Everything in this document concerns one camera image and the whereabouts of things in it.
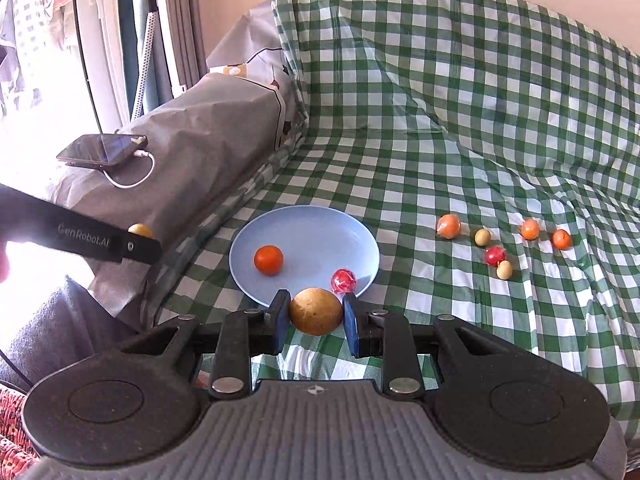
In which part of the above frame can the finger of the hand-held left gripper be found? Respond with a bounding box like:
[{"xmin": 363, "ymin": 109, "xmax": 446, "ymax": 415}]
[{"xmin": 121, "ymin": 233, "xmax": 163, "ymax": 266}]

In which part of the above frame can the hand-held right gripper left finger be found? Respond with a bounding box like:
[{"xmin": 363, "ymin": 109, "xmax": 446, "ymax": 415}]
[{"xmin": 117, "ymin": 289, "xmax": 292, "ymax": 401}]

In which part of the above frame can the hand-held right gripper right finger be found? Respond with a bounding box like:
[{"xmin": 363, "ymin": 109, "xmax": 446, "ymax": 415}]
[{"xmin": 342, "ymin": 291, "xmax": 502, "ymax": 395}]

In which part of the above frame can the large yellow-brown round fruit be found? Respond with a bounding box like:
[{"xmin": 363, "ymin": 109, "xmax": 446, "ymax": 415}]
[{"xmin": 289, "ymin": 287, "xmax": 344, "ymax": 335}]

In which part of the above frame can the light blue plate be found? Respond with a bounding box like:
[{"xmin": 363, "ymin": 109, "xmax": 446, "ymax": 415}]
[{"xmin": 229, "ymin": 205, "xmax": 380, "ymax": 308}]

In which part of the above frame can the orange tomato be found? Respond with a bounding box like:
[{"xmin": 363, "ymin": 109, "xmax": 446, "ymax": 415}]
[{"xmin": 253, "ymin": 245, "xmax": 285, "ymax": 276}]

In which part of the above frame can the black smartphone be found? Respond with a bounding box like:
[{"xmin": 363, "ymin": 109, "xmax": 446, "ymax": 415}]
[{"xmin": 55, "ymin": 133, "xmax": 150, "ymax": 169}]

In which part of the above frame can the dark grey fabric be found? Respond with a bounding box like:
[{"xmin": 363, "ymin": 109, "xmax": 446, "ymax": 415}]
[{"xmin": 0, "ymin": 274, "xmax": 147, "ymax": 392}]

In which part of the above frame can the grey printed cloth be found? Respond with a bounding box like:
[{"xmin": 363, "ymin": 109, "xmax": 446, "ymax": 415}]
[{"xmin": 46, "ymin": 0, "xmax": 303, "ymax": 319}]

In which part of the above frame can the orange in net wrap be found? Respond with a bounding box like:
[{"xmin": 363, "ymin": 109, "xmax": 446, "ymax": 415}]
[{"xmin": 436, "ymin": 213, "xmax": 462, "ymax": 240}]

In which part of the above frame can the red patterned rug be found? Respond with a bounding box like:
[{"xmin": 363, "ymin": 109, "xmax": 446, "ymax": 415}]
[{"xmin": 0, "ymin": 384, "xmax": 47, "ymax": 457}]

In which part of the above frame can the green checked cloth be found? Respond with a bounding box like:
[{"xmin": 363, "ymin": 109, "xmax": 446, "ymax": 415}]
[{"xmin": 150, "ymin": 0, "xmax": 640, "ymax": 443}]

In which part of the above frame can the grey curtain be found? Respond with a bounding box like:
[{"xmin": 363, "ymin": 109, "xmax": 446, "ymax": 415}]
[{"xmin": 164, "ymin": 0, "xmax": 209, "ymax": 97}]

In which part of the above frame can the white charging cable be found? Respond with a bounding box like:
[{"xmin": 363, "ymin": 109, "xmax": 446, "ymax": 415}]
[{"xmin": 103, "ymin": 149, "xmax": 156, "ymax": 190}]

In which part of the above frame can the thin black cable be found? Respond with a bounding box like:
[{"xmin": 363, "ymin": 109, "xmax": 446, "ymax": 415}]
[{"xmin": 72, "ymin": 0, "xmax": 109, "ymax": 134}]

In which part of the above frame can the white patterned hose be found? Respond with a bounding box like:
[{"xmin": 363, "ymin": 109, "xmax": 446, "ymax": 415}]
[{"xmin": 130, "ymin": 9, "xmax": 158, "ymax": 122}]

